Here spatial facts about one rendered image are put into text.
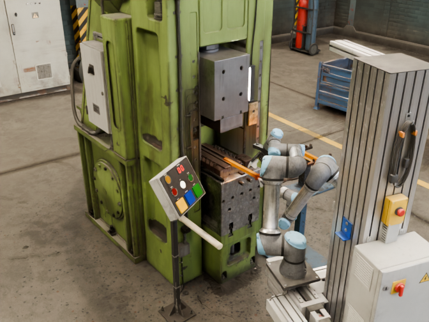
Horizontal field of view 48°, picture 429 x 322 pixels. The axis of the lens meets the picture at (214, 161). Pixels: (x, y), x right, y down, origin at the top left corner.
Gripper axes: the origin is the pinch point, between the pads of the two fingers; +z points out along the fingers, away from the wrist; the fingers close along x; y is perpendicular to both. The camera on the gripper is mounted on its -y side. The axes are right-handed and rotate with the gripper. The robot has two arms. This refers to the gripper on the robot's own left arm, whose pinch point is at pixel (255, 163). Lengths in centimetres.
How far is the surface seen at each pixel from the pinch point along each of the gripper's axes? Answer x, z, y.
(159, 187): -73, -2, -7
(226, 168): -6.2, 20.4, -14.2
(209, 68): -17, -41, -54
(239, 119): 4.1, -10.3, -31.3
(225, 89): -9, -31, -43
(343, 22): 788, 327, -427
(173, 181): -62, -1, -8
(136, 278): -62, 127, -4
